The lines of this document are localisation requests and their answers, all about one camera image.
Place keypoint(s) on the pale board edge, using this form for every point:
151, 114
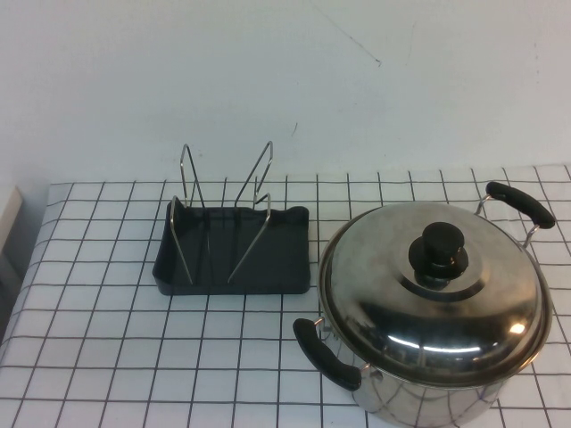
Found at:
9, 214

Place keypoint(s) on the stainless steel pot lid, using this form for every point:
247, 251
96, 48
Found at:
379, 267

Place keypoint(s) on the white grid tablecloth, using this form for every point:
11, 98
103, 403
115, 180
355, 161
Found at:
89, 312

